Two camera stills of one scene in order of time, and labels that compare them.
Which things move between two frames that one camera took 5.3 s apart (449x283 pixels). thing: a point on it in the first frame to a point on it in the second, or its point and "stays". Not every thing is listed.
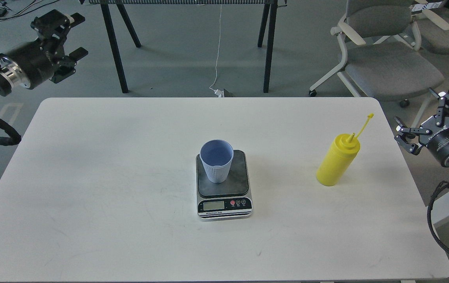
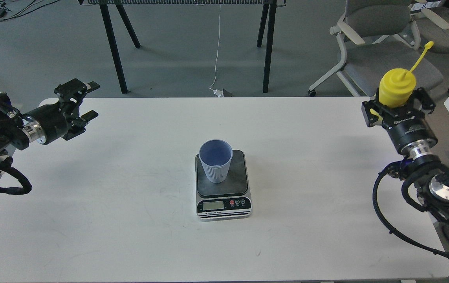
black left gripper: x=32 y=63 to x=47 y=123
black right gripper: x=444 y=139 to x=412 y=134
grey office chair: x=382 y=41 stays
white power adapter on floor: x=219 y=93 stays
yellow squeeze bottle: x=341 y=155 to x=396 y=87
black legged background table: x=109 y=6 stays
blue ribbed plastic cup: x=216 y=156 stays
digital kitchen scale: x=229 y=200 stays
